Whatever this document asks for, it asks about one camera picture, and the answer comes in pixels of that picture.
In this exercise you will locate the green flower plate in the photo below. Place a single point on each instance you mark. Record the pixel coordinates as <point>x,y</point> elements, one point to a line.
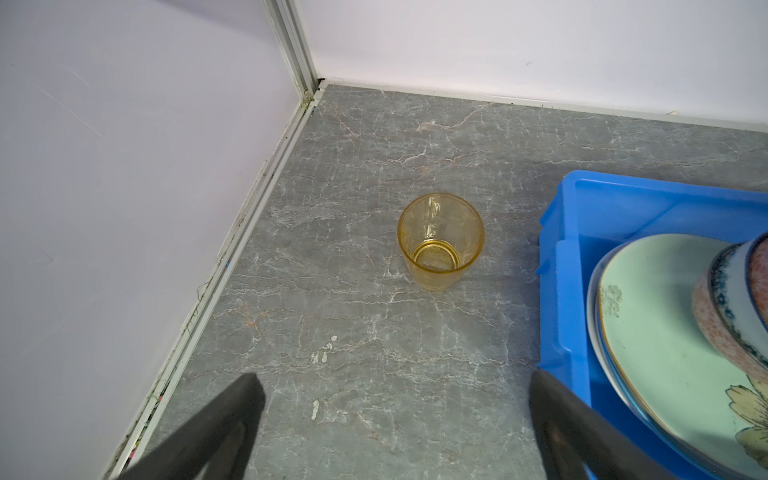
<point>679,380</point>

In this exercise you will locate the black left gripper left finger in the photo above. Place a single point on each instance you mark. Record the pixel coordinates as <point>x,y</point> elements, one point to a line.
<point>216,443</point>

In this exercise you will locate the blue rose pattern bowl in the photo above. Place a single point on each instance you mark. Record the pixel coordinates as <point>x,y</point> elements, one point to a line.
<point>730,290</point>

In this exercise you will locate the amber glass cup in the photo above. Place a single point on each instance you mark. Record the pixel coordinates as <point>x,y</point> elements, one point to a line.
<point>440,236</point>

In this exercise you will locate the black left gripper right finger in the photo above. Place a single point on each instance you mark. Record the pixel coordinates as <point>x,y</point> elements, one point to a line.
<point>576,442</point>

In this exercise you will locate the blue plastic bin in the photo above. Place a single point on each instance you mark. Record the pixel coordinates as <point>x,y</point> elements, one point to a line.
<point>591,214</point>

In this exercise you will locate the green leaf patterned bowl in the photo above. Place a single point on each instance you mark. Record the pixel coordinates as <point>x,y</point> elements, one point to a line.
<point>710,324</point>

